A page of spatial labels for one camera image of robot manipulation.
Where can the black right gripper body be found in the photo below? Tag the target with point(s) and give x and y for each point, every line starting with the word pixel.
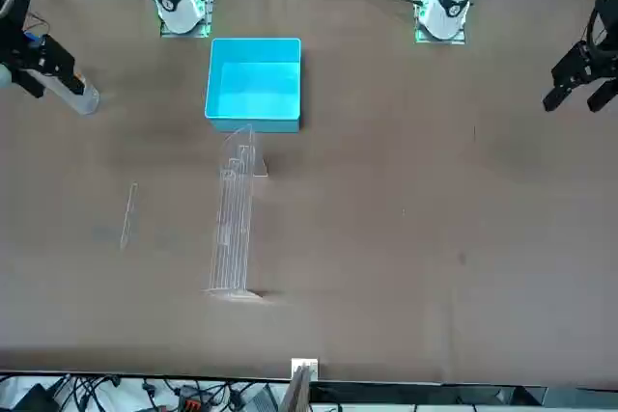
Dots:
pixel 14 31

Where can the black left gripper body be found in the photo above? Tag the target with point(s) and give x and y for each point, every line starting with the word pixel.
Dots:
pixel 609 21

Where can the thin clear thermometer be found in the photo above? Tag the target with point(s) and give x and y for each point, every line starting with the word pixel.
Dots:
pixel 128 216

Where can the clear acrylic tiered rack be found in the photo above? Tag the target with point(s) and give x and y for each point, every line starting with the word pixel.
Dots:
pixel 234 219

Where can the clear bottle with blue cap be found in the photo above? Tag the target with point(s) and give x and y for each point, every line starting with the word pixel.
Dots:
pixel 87 101

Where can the blue plastic bin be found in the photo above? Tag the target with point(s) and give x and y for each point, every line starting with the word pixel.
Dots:
pixel 251 79

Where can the long black bar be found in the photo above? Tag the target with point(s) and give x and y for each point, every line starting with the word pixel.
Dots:
pixel 434 392

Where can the power strip with red switches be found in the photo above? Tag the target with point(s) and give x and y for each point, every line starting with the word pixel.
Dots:
pixel 188 402

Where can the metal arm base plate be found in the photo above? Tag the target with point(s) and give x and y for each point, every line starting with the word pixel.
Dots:
pixel 166 35
pixel 458 41

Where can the camera stand post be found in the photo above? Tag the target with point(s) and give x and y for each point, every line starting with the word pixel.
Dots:
pixel 297 392

